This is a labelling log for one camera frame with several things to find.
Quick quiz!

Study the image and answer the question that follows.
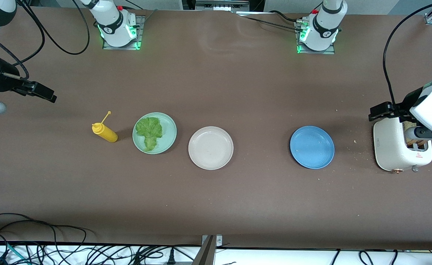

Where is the green lettuce leaf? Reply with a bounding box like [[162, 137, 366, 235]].
[[135, 117, 163, 152]]

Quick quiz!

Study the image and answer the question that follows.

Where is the aluminium beam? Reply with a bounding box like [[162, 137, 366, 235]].
[[192, 236, 216, 265]]

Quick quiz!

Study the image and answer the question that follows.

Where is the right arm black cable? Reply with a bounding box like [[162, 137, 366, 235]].
[[0, 31, 29, 80], [17, 0, 91, 56]]

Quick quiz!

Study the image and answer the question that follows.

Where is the black cable over table edge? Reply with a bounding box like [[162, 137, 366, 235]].
[[0, 213, 88, 246]]

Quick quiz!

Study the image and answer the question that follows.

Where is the blue plate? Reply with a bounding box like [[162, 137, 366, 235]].
[[290, 126, 335, 170]]

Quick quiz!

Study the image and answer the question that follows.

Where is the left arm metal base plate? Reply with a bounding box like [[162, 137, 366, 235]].
[[294, 20, 336, 55]]

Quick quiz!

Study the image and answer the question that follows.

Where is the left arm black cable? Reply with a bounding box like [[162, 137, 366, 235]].
[[383, 0, 432, 105]]

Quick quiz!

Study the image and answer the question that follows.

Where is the teal cable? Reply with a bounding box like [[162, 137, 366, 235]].
[[0, 239, 31, 265]]

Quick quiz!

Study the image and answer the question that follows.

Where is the yellow mustard squeeze bottle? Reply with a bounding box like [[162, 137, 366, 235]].
[[92, 111, 118, 143]]

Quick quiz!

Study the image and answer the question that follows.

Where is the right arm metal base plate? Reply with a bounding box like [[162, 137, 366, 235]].
[[102, 15, 144, 50]]

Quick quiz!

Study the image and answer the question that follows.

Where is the beige plate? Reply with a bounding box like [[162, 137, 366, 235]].
[[188, 126, 234, 170]]

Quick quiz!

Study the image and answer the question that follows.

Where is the black cable to arm base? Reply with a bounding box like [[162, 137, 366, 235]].
[[238, 15, 301, 31], [268, 10, 305, 23]]

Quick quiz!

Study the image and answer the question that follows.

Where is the cream white toaster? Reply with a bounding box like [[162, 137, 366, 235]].
[[373, 116, 432, 173]]

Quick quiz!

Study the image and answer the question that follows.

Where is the silver metal device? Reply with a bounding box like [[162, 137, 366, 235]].
[[195, 0, 250, 11]]

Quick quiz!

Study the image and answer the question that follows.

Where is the small metal bracket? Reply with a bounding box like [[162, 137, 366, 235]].
[[202, 235, 223, 246]]

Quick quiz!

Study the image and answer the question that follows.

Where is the light green plate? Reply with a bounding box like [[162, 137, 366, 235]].
[[132, 112, 177, 155]]

